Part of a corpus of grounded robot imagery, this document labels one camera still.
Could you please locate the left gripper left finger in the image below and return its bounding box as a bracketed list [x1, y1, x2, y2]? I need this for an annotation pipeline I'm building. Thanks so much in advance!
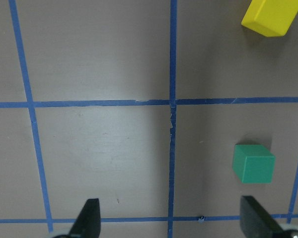
[67, 198, 101, 238]

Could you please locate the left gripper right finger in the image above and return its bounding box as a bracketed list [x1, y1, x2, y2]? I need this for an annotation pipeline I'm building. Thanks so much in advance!
[239, 196, 287, 238]

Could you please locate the green wooden block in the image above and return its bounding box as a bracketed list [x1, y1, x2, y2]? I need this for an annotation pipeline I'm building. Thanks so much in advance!
[232, 144, 276, 184]

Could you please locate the yellow wooden block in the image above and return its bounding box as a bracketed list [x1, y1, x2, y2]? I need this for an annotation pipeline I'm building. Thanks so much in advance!
[241, 0, 298, 37]

